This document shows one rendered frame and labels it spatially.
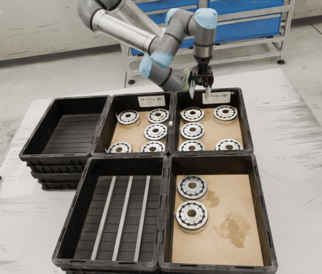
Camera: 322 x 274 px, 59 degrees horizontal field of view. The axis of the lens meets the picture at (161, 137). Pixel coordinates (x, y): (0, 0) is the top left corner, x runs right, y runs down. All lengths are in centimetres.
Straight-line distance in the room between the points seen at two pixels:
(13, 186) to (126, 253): 73
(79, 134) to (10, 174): 40
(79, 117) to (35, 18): 275
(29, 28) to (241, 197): 362
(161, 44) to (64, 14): 299
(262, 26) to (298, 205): 227
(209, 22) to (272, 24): 222
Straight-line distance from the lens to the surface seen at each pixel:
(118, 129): 132
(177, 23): 107
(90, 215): 105
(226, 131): 123
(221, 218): 97
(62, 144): 136
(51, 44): 418
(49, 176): 127
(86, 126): 140
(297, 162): 133
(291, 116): 156
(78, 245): 101
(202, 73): 108
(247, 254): 92
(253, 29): 316
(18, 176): 152
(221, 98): 133
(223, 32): 308
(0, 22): 428
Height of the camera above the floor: 166
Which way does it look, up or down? 43 degrees down
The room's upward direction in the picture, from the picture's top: 10 degrees counter-clockwise
